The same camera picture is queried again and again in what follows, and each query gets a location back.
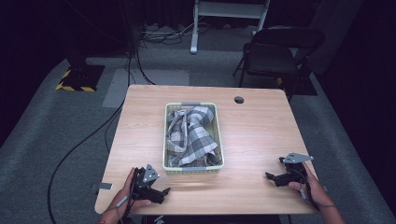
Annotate grey floor mat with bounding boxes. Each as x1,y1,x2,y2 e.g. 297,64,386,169
102,68,191,109

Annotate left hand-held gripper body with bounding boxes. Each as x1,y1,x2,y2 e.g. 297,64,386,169
131,163,165,205

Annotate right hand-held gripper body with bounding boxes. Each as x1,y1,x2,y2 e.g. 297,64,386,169
275,151,315,188

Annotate grey white checked cloth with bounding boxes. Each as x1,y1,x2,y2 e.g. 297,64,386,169
165,105,223,167

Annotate right gripper cable with plug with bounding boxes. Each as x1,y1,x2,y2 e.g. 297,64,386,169
298,174,337,211

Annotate person's right hand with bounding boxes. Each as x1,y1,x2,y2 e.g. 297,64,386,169
288,161,334,209

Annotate person's left hand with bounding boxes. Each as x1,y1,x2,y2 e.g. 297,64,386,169
106,167,153,224

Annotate gripper cable with plug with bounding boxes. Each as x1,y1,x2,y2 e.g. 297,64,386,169
102,194,130,224
298,174,337,211

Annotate black yellow striped stand base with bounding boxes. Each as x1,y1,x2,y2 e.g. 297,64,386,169
54,63,106,93

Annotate white metal stand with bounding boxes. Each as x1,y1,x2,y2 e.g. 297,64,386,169
189,0,272,56

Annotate long black floor cable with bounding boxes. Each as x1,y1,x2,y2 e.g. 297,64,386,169
46,50,157,224

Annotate grey metal table bracket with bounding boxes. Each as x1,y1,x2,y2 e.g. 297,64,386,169
91,182,114,192

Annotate pale green plastic basket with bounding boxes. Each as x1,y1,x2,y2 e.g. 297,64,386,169
162,102,225,175

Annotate black folding chair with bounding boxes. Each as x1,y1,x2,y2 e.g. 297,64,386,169
232,26,327,101

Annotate bundle of floor cables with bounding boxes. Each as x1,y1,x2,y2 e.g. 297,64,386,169
139,21,200,47

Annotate left gripper cable with plug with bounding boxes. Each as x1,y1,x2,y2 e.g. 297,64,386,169
102,194,130,224

